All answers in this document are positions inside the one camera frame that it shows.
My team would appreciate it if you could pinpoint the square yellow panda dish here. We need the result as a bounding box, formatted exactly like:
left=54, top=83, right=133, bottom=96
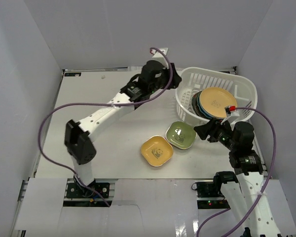
left=140, top=135, right=174, bottom=167

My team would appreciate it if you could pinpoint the dark red rimmed plate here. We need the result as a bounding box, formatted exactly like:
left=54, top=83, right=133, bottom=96
left=191, top=91, right=202, bottom=117

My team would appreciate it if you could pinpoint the round blue plate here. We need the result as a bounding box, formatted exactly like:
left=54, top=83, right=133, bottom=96
left=197, top=91, right=222, bottom=119

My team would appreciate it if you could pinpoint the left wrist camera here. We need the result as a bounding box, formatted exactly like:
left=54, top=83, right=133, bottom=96
left=150, top=47, right=169, bottom=68

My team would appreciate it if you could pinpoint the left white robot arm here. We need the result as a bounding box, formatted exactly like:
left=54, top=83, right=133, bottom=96
left=64, top=60, right=182, bottom=197

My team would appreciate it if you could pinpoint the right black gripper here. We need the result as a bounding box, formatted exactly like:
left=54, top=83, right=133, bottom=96
left=193, top=118, right=237, bottom=151

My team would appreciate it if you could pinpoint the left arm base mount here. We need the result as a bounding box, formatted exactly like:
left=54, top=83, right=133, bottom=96
left=63, top=182, right=112, bottom=207

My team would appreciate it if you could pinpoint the square green panda dish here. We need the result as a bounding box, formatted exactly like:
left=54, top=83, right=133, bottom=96
left=165, top=121, right=197, bottom=150

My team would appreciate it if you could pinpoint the white plastic dish bin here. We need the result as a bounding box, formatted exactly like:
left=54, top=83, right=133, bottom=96
left=175, top=67, right=258, bottom=126

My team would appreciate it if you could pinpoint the round yellow plate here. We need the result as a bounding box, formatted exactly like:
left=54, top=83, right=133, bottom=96
left=199, top=87, right=237, bottom=119

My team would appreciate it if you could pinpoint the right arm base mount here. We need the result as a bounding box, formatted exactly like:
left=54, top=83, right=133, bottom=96
left=191, top=181, right=229, bottom=210

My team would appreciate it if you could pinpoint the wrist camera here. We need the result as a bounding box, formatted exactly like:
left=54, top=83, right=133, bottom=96
left=221, top=106, right=240, bottom=124
left=150, top=47, right=169, bottom=68

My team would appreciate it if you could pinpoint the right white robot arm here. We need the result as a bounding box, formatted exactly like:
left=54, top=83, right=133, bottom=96
left=194, top=119, right=281, bottom=237

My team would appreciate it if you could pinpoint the teal scalloped plate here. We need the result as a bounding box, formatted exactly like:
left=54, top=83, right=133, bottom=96
left=196, top=91, right=212, bottom=119

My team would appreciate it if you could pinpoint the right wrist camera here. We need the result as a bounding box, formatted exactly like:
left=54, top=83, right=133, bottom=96
left=221, top=106, right=240, bottom=124

